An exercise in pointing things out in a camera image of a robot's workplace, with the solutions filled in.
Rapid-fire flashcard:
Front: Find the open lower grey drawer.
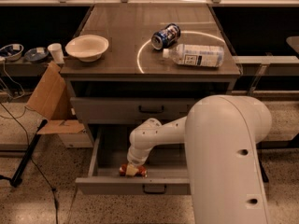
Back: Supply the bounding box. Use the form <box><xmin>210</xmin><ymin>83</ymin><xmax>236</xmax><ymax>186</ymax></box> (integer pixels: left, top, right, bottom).
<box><xmin>76</xmin><ymin>125</ymin><xmax>191</xmax><ymax>195</ymax></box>

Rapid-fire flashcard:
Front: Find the black left stand leg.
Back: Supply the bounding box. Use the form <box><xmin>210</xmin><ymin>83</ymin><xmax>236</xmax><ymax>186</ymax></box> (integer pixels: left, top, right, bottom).
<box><xmin>9</xmin><ymin>119</ymin><xmax>48</xmax><ymax>188</ymax></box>

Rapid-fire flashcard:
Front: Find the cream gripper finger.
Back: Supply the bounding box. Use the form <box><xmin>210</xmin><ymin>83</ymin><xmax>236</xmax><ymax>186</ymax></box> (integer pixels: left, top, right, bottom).
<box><xmin>125</xmin><ymin>163</ymin><xmax>138</xmax><ymax>176</ymax></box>

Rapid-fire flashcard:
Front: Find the white paper cup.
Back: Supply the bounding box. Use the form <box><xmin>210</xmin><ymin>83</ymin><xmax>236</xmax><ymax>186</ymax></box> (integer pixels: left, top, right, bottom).
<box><xmin>48</xmin><ymin>43</ymin><xmax>64</xmax><ymax>63</ymax></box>

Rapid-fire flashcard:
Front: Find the brown cardboard box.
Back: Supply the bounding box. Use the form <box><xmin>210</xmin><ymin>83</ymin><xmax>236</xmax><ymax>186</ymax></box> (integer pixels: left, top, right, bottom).
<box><xmin>26</xmin><ymin>62</ymin><xmax>93</xmax><ymax>148</ymax></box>

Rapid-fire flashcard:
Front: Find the blue soda can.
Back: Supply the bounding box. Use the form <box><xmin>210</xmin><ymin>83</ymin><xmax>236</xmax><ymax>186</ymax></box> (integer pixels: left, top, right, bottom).
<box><xmin>151</xmin><ymin>23</ymin><xmax>180</xmax><ymax>50</ymax></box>

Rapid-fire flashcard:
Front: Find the blue bowl near cup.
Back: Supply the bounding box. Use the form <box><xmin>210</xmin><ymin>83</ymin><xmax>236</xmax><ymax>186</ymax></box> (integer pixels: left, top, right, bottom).
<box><xmin>24</xmin><ymin>47</ymin><xmax>50</xmax><ymax>63</ymax></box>

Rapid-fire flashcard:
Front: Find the grey drawer cabinet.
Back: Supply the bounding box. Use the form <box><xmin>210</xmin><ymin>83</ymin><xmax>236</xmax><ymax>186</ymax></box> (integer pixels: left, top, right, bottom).
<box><xmin>61</xmin><ymin>3</ymin><xmax>240</xmax><ymax>140</ymax></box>

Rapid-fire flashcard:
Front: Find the black stand leg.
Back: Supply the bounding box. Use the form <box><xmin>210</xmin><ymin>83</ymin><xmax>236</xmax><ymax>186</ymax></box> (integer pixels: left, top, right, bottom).
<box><xmin>9</xmin><ymin>119</ymin><xmax>48</xmax><ymax>188</ymax></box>
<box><xmin>259</xmin><ymin>160</ymin><xmax>269</xmax><ymax>183</ymax></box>

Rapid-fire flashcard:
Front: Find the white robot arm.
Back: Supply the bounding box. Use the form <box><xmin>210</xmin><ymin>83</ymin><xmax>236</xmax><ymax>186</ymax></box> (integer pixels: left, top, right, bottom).
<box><xmin>127</xmin><ymin>95</ymin><xmax>272</xmax><ymax>224</ymax></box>

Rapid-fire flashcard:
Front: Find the white bowl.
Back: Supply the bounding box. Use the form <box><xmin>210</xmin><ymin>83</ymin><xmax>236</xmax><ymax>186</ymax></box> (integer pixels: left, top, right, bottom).
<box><xmin>65</xmin><ymin>35</ymin><xmax>109</xmax><ymax>63</ymax></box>

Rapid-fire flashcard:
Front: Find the blue bowl far left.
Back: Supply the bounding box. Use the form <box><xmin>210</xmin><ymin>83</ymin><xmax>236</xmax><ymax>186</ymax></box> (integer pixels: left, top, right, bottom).
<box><xmin>0</xmin><ymin>44</ymin><xmax>23</xmax><ymax>62</ymax></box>

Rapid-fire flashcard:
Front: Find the clear plastic water bottle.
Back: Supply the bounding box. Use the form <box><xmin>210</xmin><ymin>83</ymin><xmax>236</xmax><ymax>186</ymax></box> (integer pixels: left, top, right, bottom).
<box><xmin>163</xmin><ymin>44</ymin><xmax>224</xmax><ymax>68</ymax></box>

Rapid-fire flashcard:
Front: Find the upper grey drawer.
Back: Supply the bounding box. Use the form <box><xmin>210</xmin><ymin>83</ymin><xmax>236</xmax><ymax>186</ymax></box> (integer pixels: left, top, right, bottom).
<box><xmin>71</xmin><ymin>97</ymin><xmax>197</xmax><ymax>124</ymax></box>

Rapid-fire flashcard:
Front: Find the black floor cable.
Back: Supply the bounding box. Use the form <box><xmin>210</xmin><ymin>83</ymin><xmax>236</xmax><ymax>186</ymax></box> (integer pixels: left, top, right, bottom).
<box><xmin>0</xmin><ymin>101</ymin><xmax>60</xmax><ymax>224</ymax></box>

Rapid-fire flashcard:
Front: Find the black right stand leg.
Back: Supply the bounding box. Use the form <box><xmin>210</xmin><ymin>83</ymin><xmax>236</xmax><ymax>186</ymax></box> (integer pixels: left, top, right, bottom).
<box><xmin>259</xmin><ymin>160</ymin><xmax>269</xmax><ymax>183</ymax></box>

